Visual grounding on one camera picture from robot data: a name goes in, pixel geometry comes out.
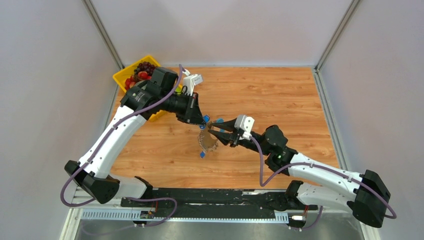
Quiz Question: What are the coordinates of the yellow plastic fruit bin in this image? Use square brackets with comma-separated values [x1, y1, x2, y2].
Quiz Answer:
[112, 54, 169, 123]

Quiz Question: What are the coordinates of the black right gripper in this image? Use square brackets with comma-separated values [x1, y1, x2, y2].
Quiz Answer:
[208, 118, 271, 157]

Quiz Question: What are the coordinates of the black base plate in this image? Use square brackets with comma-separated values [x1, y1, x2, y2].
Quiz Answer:
[120, 188, 305, 218]

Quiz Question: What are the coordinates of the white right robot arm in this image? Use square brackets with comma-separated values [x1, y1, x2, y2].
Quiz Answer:
[209, 114, 397, 228]

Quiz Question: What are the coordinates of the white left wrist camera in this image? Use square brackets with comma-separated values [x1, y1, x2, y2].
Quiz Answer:
[181, 68, 204, 96]

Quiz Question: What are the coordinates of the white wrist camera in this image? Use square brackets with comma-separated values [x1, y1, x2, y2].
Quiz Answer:
[234, 114, 255, 140]
[181, 68, 204, 96]

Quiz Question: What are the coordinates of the purple grape bunch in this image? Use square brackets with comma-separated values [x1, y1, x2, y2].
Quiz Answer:
[134, 61, 157, 76]

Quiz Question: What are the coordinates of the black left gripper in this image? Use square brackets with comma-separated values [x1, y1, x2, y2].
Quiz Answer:
[160, 90, 207, 127]

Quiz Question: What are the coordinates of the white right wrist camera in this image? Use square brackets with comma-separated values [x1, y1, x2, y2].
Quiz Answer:
[234, 114, 255, 140]

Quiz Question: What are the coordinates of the slotted cable duct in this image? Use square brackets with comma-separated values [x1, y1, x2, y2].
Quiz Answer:
[80, 208, 289, 224]

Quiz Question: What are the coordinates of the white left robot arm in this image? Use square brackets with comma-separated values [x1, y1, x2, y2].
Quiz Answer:
[60, 66, 206, 207]

